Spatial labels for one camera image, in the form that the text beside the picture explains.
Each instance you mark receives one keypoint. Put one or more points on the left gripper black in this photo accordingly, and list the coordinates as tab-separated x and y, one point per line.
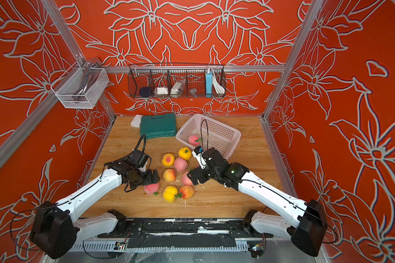
150	179

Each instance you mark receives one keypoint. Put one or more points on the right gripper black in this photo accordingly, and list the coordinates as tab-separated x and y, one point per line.
199	171

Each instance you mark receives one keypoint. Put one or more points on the pink peach with leaf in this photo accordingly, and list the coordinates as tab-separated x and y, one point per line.
185	179

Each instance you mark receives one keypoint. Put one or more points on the orange red peach front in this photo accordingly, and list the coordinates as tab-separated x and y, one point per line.
187	192

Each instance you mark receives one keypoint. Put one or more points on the yellow orange peach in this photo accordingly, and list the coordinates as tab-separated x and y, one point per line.
169	175

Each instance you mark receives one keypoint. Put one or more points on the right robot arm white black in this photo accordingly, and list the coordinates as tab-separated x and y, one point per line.
303	223

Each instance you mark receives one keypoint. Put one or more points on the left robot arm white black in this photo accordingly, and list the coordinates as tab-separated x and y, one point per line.
58	226

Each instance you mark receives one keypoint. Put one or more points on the white plastic perforated basket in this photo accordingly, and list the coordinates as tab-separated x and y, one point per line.
211	133

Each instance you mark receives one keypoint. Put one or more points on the white packet in basket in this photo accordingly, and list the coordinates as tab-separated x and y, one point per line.
162	91

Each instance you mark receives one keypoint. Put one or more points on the metal tongs in basket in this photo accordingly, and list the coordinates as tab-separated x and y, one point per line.
88	77

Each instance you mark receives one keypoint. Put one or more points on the yellow peach back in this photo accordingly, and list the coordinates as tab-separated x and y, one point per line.
185	153

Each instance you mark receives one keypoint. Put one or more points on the yellow peach red spot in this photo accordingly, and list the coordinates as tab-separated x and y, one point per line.
168	160

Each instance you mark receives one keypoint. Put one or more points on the yellow peach front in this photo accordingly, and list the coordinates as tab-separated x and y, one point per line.
170	194

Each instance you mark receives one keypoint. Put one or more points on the green plastic tool case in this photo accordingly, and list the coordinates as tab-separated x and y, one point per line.
158	126

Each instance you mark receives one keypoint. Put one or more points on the small white box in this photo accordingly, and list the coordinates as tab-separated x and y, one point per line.
136	121

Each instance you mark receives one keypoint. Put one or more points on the dark round container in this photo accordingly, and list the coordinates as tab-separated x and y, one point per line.
145	92

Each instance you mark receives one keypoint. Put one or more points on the clear plastic bag packet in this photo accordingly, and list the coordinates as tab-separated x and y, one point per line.
178	89

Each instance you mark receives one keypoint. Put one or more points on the light blue box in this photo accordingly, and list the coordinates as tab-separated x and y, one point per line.
208	83

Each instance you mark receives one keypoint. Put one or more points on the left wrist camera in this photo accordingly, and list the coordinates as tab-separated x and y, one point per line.
143	169

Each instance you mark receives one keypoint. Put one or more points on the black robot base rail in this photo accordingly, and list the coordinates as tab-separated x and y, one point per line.
184	233

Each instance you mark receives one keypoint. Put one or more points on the black wire wall basket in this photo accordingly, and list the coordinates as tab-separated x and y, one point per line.
176	81

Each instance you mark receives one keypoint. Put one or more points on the white mesh wall basket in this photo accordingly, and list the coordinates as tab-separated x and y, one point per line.
66	89

